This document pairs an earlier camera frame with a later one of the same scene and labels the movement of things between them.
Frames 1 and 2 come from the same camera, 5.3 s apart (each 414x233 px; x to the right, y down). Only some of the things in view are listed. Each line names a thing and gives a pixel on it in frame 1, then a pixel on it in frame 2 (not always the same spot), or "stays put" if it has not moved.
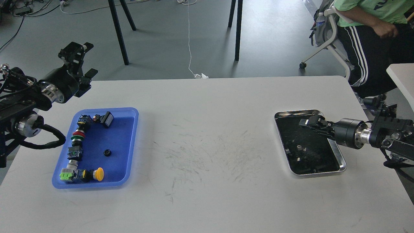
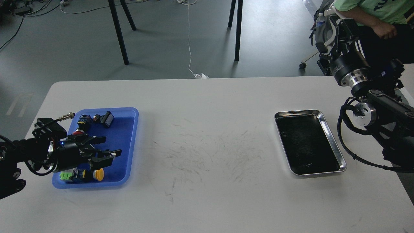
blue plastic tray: (112, 149) stays put
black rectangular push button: (106, 119) stays put
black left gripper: (59, 85) -> (70, 154)
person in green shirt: (382, 32) stays put
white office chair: (324, 31) stays put
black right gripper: (353, 133) -> (351, 69)
